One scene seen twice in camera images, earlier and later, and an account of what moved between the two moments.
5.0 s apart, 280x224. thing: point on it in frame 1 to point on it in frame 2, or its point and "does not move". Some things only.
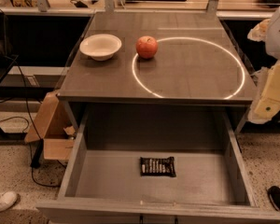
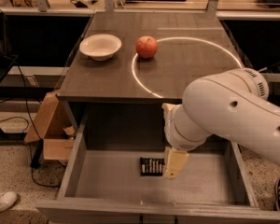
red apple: [147, 47] does not move
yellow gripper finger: [259, 33] to [168, 108]
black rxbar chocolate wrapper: [158, 166] does not move
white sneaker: [3, 202] does not move
